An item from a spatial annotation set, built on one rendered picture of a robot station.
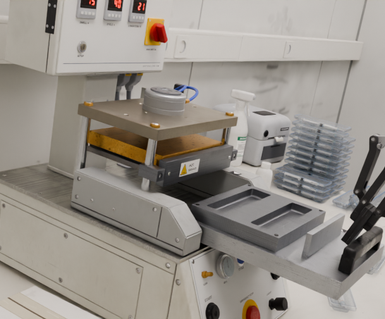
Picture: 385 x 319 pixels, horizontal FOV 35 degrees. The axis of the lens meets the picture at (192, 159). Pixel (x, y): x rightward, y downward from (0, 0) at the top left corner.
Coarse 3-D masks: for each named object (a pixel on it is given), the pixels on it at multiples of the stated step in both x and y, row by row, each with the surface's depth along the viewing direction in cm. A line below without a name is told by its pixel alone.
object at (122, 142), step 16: (112, 128) 116; (96, 144) 112; (112, 144) 110; (128, 144) 108; (144, 144) 109; (160, 144) 111; (176, 144) 113; (192, 144) 115; (208, 144) 117; (128, 160) 109; (144, 160) 106
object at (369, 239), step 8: (368, 232) 99; (376, 232) 100; (360, 240) 95; (368, 240) 96; (376, 240) 100; (344, 248) 92; (352, 248) 91; (360, 248) 93; (368, 248) 97; (376, 248) 103; (344, 256) 92; (352, 256) 91; (360, 256) 94; (344, 264) 92; (352, 264) 91; (344, 272) 92
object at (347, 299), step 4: (348, 292) 132; (344, 296) 129; (348, 296) 130; (352, 296) 130; (332, 300) 127; (336, 300) 127; (340, 300) 127; (344, 300) 128; (348, 300) 128; (352, 300) 128; (344, 304) 126; (348, 304) 126; (352, 304) 126
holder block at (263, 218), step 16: (224, 192) 111; (240, 192) 113; (256, 192) 116; (192, 208) 102; (208, 208) 102; (224, 208) 108; (240, 208) 104; (256, 208) 106; (272, 208) 107; (288, 208) 112; (304, 208) 111; (208, 224) 101; (224, 224) 99; (240, 224) 98; (256, 224) 101; (272, 224) 104; (288, 224) 101; (304, 224) 103; (320, 224) 110; (256, 240) 97; (272, 240) 95; (288, 240) 98
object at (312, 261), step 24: (336, 216) 104; (216, 240) 99; (240, 240) 97; (312, 240) 95; (336, 240) 105; (264, 264) 95; (288, 264) 93; (312, 264) 93; (336, 264) 95; (360, 264) 96; (312, 288) 91; (336, 288) 89
